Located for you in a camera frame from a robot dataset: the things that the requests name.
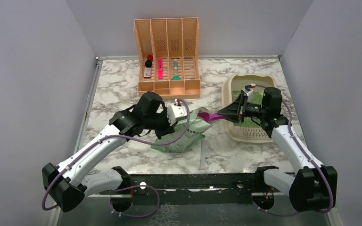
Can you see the orange plastic file organizer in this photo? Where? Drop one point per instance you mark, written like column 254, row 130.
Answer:
column 169, row 38

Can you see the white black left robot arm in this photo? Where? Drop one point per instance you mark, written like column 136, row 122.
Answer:
column 69, row 182

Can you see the green white glue stick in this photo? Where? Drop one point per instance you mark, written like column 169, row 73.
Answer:
column 175, row 64

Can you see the green litter bag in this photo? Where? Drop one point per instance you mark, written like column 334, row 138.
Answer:
column 195, row 132

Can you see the beige litter box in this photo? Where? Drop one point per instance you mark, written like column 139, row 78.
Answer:
column 246, row 132

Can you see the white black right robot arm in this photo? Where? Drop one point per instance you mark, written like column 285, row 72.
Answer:
column 314, row 185

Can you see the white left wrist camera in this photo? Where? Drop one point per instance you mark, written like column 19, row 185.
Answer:
column 176, row 112

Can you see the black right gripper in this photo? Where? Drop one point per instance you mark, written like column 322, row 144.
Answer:
column 236, row 110

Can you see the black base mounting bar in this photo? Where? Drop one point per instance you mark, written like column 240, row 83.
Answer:
column 179, row 189

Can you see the purple litter scoop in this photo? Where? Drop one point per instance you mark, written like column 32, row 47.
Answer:
column 210, row 117

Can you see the red and black stamp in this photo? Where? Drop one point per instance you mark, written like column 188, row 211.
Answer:
column 149, row 61

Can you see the red white small box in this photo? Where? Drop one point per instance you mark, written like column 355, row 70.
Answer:
column 147, row 73

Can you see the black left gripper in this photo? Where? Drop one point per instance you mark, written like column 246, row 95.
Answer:
column 168, row 129

